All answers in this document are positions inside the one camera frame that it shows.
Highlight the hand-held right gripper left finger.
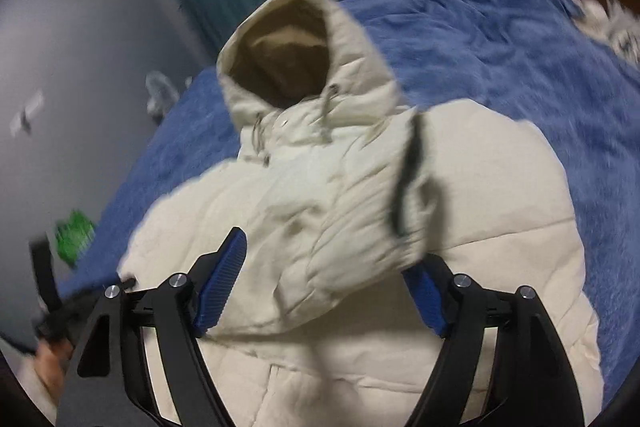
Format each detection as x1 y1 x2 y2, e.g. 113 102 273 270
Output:
55 227 248 427

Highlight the green packet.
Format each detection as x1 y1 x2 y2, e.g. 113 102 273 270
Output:
54 209 96 269

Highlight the person's left hand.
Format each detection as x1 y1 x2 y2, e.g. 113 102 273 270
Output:
32 339 76 404

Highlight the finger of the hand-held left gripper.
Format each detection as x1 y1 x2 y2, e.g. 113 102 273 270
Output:
29 234 63 313

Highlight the white plastic bag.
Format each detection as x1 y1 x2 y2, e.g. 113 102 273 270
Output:
145 72 182 124

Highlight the blue fleece blanket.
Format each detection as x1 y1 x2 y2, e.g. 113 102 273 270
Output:
55 0 640 388

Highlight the white patterned cloth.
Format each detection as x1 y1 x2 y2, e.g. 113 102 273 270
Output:
530 0 640 64

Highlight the cream hooded puffer jacket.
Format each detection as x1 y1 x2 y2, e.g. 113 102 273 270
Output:
117 0 606 427

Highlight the white wall socket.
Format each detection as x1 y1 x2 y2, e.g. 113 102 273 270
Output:
10 89 47 138

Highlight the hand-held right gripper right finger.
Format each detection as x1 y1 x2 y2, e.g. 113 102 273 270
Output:
401 253 586 427

